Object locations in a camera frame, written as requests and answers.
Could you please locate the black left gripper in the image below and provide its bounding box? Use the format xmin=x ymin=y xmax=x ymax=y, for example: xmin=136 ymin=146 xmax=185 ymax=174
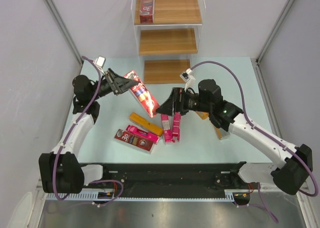
xmin=89 ymin=68 xmax=138 ymax=101

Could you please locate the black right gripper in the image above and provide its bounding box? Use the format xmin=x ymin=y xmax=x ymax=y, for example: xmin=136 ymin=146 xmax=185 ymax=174
xmin=155 ymin=87 xmax=212 ymax=117

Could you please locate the red 3D toothpaste box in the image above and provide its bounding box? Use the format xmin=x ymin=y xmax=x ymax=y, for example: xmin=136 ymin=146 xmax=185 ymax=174
xmin=114 ymin=129 xmax=154 ymax=154

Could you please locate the red foil toothpaste box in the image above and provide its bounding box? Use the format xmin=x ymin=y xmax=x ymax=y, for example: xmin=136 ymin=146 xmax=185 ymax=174
xmin=139 ymin=0 xmax=155 ymax=24

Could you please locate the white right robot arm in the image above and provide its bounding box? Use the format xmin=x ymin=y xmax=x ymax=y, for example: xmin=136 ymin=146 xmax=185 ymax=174
xmin=156 ymin=79 xmax=313 ymax=195

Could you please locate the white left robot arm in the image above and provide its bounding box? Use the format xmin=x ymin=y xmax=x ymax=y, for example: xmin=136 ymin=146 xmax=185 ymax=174
xmin=38 ymin=69 xmax=138 ymax=195

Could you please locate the acrylic three-tier wooden shelf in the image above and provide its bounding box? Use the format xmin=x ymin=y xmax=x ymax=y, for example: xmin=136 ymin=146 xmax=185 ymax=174
xmin=131 ymin=0 xmax=206 ymax=84

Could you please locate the pink toothpaste box middle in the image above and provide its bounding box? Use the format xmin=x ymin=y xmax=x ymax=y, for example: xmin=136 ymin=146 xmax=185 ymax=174
xmin=161 ymin=114 xmax=173 ymax=144

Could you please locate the pink toothpaste box right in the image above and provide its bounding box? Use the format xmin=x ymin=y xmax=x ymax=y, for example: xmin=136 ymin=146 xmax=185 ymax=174
xmin=171 ymin=112 xmax=181 ymax=142

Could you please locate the orange toothpaste box left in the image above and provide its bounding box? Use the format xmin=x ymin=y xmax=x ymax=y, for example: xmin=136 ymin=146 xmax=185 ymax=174
xmin=129 ymin=112 xmax=164 ymax=136

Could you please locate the orange toothpaste box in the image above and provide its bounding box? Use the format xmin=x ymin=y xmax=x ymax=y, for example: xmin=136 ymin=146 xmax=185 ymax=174
xmin=129 ymin=112 xmax=164 ymax=136
xmin=196 ymin=111 xmax=209 ymax=120

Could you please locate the pink Be You toothpaste box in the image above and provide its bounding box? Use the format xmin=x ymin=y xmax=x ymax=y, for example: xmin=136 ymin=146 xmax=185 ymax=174
xmin=126 ymin=125 xmax=160 ymax=144

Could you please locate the orange toothpaste box right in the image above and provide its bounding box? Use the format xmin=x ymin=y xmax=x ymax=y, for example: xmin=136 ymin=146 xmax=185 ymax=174
xmin=196 ymin=111 xmax=209 ymax=120

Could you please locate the silver gold R.O toothpaste box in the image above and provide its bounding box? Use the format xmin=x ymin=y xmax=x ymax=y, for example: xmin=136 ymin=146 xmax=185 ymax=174
xmin=214 ymin=127 xmax=230 ymax=140

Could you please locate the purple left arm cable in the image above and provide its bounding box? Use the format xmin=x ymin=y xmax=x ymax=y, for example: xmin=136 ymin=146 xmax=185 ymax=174
xmin=51 ymin=56 xmax=106 ymax=201

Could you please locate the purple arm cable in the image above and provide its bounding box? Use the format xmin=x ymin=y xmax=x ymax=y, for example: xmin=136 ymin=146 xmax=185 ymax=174
xmin=189 ymin=61 xmax=316 ymax=197
xmin=51 ymin=56 xmax=106 ymax=201

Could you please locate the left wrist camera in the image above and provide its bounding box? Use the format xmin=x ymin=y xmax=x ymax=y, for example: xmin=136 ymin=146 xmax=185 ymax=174
xmin=94 ymin=56 xmax=106 ymax=74

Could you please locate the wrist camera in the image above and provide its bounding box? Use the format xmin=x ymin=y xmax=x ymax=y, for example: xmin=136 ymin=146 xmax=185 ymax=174
xmin=180 ymin=68 xmax=196 ymax=91
xmin=94 ymin=56 xmax=106 ymax=74

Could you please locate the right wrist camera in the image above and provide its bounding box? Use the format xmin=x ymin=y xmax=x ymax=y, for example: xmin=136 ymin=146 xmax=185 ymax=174
xmin=180 ymin=68 xmax=196 ymax=91

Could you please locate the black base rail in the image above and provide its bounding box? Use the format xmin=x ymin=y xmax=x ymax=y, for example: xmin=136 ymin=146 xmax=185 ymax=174
xmin=89 ymin=163 xmax=258 ymax=197

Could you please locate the white cable duct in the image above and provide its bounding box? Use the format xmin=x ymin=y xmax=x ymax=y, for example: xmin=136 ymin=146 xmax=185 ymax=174
xmin=44 ymin=189 xmax=251 ymax=202

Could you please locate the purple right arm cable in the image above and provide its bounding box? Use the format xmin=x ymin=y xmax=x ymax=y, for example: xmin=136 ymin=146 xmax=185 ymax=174
xmin=189 ymin=61 xmax=316 ymax=197

